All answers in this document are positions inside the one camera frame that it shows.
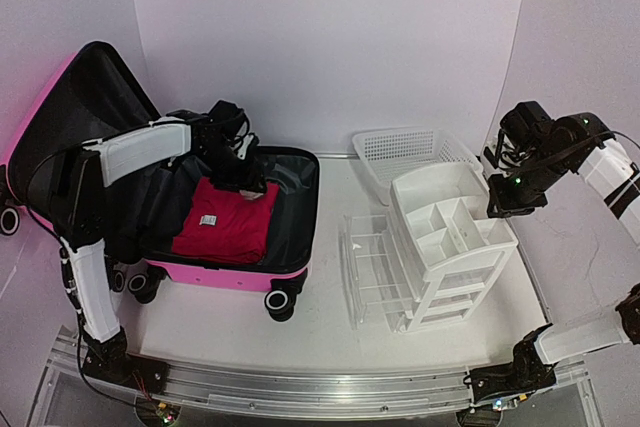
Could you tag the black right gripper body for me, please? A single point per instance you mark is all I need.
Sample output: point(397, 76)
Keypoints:
point(527, 193)

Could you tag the white plastic mesh basket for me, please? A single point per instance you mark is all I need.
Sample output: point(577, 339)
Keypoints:
point(388, 154)

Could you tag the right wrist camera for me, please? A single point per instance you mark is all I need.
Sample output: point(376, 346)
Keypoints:
point(491, 155)

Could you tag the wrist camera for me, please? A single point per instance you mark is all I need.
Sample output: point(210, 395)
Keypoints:
point(245, 145)
point(491, 155)

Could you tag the pink cartoon suitcase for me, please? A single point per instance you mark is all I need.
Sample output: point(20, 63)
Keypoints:
point(95, 95)

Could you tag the red folded garment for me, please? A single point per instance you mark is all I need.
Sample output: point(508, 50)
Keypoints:
point(225, 227)

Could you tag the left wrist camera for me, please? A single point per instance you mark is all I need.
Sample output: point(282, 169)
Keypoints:
point(245, 145)

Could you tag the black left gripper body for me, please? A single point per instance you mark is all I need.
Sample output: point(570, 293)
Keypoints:
point(230, 173)

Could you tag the clear organizer drawer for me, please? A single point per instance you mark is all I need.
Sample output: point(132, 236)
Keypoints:
point(376, 290)

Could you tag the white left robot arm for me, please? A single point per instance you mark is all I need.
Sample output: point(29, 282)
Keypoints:
point(222, 139)

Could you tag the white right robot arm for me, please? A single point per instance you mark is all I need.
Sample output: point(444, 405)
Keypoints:
point(531, 152)

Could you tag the white drawer desk organizer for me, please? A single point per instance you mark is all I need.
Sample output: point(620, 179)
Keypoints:
point(451, 252)

